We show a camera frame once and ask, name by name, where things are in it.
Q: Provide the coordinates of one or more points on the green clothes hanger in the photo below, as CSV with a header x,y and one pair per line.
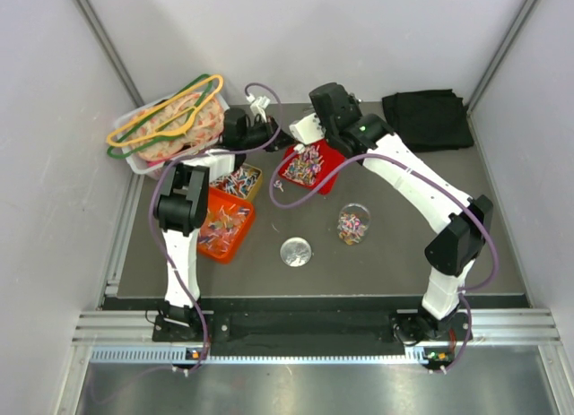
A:
x,y
210,84

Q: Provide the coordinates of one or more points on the gold tin candy box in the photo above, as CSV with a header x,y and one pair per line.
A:
x,y
244,183

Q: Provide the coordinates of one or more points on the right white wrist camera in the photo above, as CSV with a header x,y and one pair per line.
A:
x,y
307,130

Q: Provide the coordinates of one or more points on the silver round jar lid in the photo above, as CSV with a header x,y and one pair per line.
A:
x,y
295,252

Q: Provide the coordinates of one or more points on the aluminium frame rail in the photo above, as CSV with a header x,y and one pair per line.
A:
x,y
495,327

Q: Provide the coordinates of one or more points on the pile of wrapped candies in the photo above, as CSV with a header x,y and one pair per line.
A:
x,y
305,167

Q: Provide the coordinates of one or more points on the black folded cloth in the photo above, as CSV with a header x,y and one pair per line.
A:
x,y
426,121

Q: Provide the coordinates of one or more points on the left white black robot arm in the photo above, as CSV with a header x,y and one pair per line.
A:
x,y
179,204

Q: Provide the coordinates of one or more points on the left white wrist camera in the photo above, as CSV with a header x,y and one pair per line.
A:
x,y
259,102

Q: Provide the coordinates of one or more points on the white plastic basket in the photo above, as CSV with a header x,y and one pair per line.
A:
x,y
153,169

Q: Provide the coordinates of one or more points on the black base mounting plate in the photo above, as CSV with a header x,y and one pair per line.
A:
x,y
299,330

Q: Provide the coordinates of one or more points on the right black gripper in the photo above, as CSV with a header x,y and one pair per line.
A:
x,y
352,103

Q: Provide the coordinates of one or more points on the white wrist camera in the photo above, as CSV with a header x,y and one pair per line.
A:
x,y
307,130
259,102

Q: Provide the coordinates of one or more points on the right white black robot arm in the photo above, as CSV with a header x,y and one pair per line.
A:
x,y
460,222

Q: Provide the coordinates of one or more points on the fallen rainbow lollipop candy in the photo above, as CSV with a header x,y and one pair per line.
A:
x,y
278,185

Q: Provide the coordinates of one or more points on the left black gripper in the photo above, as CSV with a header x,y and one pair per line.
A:
x,y
269,127

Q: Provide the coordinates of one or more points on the red candy tray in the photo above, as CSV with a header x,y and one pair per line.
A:
x,y
332,159

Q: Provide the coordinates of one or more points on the clear glass jar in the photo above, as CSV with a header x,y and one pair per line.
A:
x,y
353,223

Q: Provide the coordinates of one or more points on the floral patterned cloth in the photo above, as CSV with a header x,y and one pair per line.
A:
x,y
207,126

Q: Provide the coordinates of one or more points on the orange candy tray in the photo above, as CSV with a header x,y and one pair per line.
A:
x,y
227,223

